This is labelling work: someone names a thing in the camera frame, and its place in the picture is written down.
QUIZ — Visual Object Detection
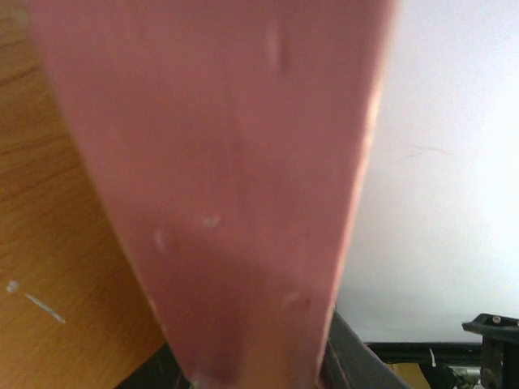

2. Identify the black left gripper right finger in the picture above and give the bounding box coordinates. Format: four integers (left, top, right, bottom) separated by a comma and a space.
320, 306, 409, 389

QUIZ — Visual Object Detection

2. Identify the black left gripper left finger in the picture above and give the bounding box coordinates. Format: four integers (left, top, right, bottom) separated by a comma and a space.
117, 344, 189, 389

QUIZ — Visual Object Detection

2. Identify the pink wooden photo frame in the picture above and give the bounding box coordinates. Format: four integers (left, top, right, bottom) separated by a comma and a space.
27, 1, 397, 388

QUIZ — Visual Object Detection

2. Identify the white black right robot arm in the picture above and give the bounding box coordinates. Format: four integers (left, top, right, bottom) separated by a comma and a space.
419, 314, 518, 388

